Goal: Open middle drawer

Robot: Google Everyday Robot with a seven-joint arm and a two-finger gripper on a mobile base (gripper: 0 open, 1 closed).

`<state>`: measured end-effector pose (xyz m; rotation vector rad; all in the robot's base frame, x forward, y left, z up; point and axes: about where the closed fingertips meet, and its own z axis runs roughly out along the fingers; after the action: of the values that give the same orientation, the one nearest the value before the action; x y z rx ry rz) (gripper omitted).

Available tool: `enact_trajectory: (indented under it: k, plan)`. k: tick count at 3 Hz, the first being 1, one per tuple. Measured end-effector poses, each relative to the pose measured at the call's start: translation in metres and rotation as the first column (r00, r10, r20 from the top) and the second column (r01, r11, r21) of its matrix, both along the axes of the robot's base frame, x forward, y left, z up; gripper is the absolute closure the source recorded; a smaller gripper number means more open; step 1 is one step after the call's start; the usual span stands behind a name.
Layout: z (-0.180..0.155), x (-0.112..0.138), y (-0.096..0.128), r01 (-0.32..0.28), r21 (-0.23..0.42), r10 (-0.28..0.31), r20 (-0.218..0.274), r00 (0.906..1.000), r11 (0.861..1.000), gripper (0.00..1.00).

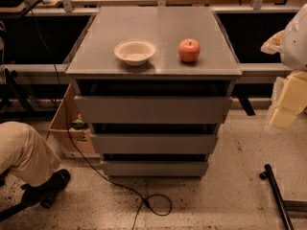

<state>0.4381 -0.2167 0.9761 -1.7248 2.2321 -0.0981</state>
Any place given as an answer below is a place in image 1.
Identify cardboard box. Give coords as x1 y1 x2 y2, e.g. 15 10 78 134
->
48 84 97 158

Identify grey drawer cabinet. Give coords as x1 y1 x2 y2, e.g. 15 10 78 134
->
66 7 241 163

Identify grey bottom drawer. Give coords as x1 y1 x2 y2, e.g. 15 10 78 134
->
101 161 208 177

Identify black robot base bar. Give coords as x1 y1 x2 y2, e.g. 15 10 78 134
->
259 164 307 230

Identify person leg beige trousers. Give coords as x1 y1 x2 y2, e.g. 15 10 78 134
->
0 122 60 187

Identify white paper bowl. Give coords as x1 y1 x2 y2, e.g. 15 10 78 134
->
114 39 156 66

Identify black floor cable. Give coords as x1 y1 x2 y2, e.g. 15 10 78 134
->
12 0 174 230

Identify grey top drawer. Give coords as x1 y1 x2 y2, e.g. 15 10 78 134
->
75 96 232 125

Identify grey drawer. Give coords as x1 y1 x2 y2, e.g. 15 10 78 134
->
90 134 218 154
101 161 208 177
75 96 232 125

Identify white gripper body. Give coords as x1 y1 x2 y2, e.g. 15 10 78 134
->
277 71 307 115

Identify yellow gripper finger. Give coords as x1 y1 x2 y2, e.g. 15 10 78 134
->
268 108 298 129
260 31 284 55

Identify green toy in box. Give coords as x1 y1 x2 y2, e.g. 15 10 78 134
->
72 114 85 129

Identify black chair leg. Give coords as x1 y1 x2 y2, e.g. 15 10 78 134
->
0 203 26 222

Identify black shoe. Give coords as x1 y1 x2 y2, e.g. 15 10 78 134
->
21 169 70 209

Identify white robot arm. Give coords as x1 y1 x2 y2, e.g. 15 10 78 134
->
261 5 307 133

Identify red apple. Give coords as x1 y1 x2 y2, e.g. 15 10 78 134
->
178 38 201 63

